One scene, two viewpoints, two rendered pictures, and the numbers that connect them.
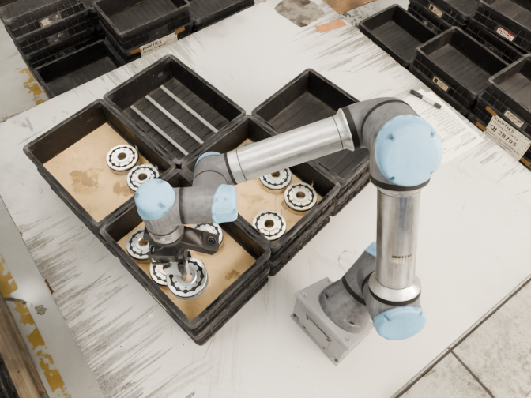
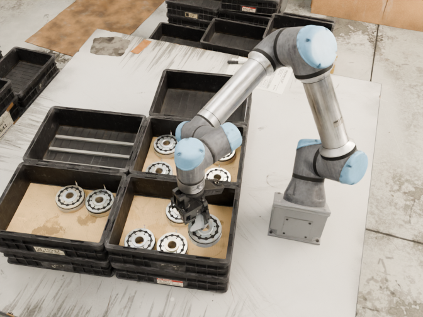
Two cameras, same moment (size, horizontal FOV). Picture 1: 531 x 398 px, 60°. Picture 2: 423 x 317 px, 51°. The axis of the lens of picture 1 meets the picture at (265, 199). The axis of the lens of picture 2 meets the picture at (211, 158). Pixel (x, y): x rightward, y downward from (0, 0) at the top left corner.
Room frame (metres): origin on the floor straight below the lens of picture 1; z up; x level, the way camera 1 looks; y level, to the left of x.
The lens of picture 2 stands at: (-0.19, 0.59, 2.16)
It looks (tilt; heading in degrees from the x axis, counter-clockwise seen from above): 49 degrees down; 325
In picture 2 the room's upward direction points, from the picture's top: straight up
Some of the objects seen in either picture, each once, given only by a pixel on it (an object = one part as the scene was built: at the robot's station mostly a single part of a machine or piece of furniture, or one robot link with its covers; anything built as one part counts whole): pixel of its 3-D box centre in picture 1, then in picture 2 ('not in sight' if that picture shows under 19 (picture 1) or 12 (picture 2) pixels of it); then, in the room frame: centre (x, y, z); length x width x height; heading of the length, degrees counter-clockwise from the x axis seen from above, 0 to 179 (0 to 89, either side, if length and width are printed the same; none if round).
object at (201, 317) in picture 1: (184, 242); (175, 217); (0.55, 0.22, 0.92); 0.40 x 0.30 x 0.02; 47
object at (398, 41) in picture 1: (397, 48); (179, 51); (2.11, -0.73, 0.26); 0.40 x 0.30 x 0.23; 38
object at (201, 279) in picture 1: (186, 276); (204, 228); (0.42, 0.19, 1.00); 0.10 x 0.10 x 0.01
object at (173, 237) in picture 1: (164, 226); (191, 180); (0.45, 0.21, 1.21); 0.08 x 0.08 x 0.05
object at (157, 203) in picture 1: (160, 207); (191, 160); (0.45, 0.21, 1.29); 0.09 x 0.08 x 0.11; 96
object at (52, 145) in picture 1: (104, 168); (62, 211); (0.82, 0.52, 0.87); 0.40 x 0.30 x 0.11; 47
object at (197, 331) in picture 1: (186, 249); (175, 225); (0.55, 0.22, 0.87); 0.40 x 0.30 x 0.11; 47
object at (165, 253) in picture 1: (168, 241); (189, 199); (0.45, 0.22, 1.13); 0.09 x 0.08 x 0.12; 92
